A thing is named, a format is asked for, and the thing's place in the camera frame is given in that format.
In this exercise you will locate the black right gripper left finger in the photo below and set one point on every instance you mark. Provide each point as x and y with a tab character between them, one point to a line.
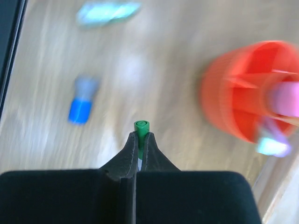
125	163

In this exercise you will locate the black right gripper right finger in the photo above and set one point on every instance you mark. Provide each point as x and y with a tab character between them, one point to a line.
153	160

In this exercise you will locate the green cap white marker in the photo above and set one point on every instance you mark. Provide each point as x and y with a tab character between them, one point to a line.
141	128

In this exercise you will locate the orange round desk organizer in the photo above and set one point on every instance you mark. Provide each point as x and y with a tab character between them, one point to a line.
235	90

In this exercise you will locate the purple highlighter pen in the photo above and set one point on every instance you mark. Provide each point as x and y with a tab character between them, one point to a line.
269	128

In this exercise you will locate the green blue highlighter pen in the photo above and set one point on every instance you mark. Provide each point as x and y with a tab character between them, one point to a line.
271	147

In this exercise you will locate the grey blue cylinder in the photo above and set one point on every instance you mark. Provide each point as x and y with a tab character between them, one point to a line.
85	89

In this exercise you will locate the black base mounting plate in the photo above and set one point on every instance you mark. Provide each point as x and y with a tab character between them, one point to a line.
11	19

